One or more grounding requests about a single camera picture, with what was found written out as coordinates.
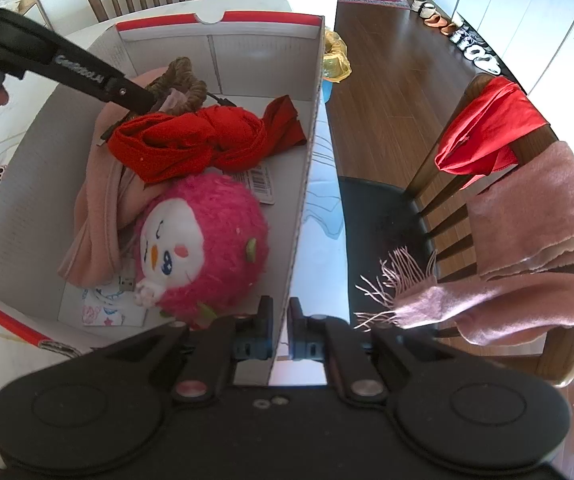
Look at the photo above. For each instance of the red scarf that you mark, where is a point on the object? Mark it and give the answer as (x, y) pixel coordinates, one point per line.
(182, 145)

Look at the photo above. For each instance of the yellow plastic bag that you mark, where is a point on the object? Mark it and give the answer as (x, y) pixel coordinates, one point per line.
(337, 60)

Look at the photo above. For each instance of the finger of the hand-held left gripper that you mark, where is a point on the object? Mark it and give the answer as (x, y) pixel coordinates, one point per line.
(129, 94)

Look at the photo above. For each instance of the brown braided hair band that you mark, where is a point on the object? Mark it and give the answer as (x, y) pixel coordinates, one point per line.
(187, 87)

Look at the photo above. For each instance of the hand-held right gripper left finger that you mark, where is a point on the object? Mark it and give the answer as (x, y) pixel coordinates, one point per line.
(247, 345)

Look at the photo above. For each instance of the pink knit cloth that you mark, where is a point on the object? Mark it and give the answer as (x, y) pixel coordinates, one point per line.
(102, 220)

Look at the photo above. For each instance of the row of shoes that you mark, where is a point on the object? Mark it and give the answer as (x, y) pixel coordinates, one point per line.
(482, 55)

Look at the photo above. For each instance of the dark wooden chair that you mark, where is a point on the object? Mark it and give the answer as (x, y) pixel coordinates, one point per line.
(382, 220)

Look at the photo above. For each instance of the pink plush toy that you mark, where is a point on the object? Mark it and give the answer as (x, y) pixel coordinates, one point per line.
(217, 240)

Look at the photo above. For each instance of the red garment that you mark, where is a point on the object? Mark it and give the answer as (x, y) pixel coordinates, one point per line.
(487, 130)

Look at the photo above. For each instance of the white printed pouch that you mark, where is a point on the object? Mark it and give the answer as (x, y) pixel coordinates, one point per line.
(107, 312)

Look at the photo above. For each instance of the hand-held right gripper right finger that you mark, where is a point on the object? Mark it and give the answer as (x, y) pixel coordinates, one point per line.
(301, 340)

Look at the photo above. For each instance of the white cardboard box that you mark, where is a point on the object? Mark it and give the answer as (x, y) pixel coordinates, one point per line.
(32, 170)

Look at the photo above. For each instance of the pink fringed scarf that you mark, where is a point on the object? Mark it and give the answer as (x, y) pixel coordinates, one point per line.
(532, 220)

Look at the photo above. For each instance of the white lower cabinet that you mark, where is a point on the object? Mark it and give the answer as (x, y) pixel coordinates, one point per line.
(517, 10)

